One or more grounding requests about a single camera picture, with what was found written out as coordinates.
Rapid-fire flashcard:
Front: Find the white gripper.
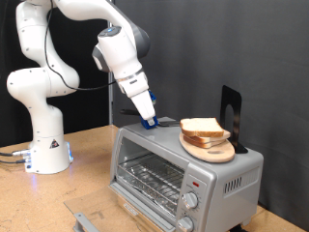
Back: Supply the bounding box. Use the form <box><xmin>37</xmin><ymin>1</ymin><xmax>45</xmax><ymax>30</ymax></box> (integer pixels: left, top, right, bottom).
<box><xmin>118</xmin><ymin>72</ymin><xmax>157</xmax><ymax>128</ymax></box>

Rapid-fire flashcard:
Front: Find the metal spatula with blue block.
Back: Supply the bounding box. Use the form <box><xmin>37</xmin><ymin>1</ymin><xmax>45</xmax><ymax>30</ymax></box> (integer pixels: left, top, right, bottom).
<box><xmin>120</xmin><ymin>108</ymin><xmax>182</xmax><ymax>131</ymax></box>

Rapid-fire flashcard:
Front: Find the glass oven door with handle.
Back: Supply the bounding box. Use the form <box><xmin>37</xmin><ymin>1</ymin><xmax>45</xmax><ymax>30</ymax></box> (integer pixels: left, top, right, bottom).
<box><xmin>63</xmin><ymin>185</ymin><xmax>155</xmax><ymax>232</ymax></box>

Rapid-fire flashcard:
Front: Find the silver toaster oven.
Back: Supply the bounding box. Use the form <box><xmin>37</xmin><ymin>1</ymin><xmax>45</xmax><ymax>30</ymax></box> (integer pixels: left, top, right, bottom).
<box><xmin>109</xmin><ymin>116</ymin><xmax>265</xmax><ymax>232</ymax></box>

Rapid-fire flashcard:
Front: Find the silver oven knob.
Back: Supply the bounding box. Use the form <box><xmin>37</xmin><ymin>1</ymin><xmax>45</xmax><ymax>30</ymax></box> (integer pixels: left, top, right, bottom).
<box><xmin>182</xmin><ymin>191</ymin><xmax>200</xmax><ymax>210</ymax></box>
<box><xmin>177</xmin><ymin>216</ymin><xmax>195</xmax><ymax>232</ymax></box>

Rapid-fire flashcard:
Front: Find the vertical metal pole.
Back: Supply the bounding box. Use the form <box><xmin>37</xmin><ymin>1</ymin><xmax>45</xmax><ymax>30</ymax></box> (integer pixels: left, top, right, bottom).
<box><xmin>107</xmin><ymin>72</ymin><xmax>115</xmax><ymax>126</ymax></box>

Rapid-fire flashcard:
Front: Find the black fabric backdrop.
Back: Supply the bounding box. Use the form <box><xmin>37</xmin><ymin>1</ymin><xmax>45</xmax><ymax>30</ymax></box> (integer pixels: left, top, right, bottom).
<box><xmin>0</xmin><ymin>0</ymin><xmax>111</xmax><ymax>148</ymax></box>

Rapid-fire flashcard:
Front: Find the oval wooden cutting board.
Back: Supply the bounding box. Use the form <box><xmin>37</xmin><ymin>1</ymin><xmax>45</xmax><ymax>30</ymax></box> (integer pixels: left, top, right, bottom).
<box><xmin>179</xmin><ymin>131</ymin><xmax>236</xmax><ymax>163</ymax></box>

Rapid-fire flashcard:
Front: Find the black metal bookend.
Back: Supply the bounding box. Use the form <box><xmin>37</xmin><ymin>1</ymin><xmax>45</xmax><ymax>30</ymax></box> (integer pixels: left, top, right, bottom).
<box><xmin>219</xmin><ymin>85</ymin><xmax>249</xmax><ymax>155</ymax></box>

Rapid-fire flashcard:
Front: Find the wire oven rack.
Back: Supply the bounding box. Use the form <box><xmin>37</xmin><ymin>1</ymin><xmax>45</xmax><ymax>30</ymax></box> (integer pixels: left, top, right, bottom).
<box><xmin>117</xmin><ymin>154</ymin><xmax>185</xmax><ymax>216</ymax></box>

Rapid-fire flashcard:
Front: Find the black base cable silver connector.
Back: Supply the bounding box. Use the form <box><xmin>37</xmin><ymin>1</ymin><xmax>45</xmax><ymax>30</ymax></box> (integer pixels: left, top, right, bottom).
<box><xmin>0</xmin><ymin>148</ymin><xmax>32</xmax><ymax>158</ymax></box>

